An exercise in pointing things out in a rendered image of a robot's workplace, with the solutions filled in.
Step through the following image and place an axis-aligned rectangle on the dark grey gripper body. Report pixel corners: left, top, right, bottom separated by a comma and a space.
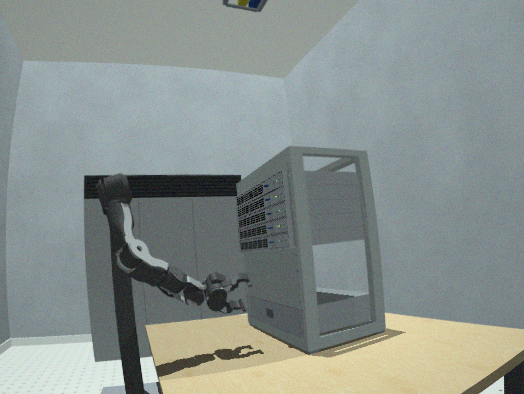
201, 272, 227, 311

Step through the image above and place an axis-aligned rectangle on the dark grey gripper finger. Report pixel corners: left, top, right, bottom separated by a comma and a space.
220, 299, 247, 313
220, 273, 252, 293

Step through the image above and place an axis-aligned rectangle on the grey server rack frame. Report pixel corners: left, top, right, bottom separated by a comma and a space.
236, 146, 386, 354

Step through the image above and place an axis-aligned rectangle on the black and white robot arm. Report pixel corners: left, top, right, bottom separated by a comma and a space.
96, 173, 204, 308

